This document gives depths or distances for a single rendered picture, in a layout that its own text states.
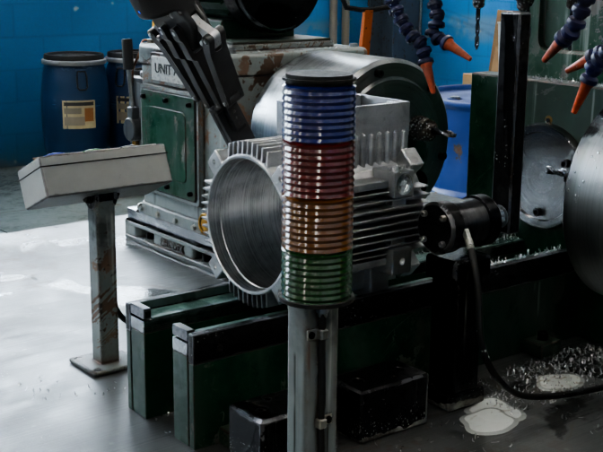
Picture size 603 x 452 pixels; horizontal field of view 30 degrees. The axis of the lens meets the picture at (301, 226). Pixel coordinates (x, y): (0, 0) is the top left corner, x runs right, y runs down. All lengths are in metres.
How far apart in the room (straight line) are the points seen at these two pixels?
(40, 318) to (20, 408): 0.33
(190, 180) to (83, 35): 5.59
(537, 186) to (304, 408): 0.72
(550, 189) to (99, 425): 0.69
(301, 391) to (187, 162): 0.94
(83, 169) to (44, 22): 5.92
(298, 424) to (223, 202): 0.42
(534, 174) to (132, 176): 0.56
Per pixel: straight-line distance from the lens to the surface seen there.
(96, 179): 1.37
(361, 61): 1.65
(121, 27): 7.53
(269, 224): 1.37
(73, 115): 6.52
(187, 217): 1.89
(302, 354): 0.95
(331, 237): 0.91
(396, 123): 1.31
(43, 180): 1.34
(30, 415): 1.33
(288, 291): 0.93
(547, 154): 1.58
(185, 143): 1.84
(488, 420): 1.30
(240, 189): 1.33
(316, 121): 0.88
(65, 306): 1.71
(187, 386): 1.20
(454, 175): 3.51
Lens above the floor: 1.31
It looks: 14 degrees down
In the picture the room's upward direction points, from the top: 1 degrees clockwise
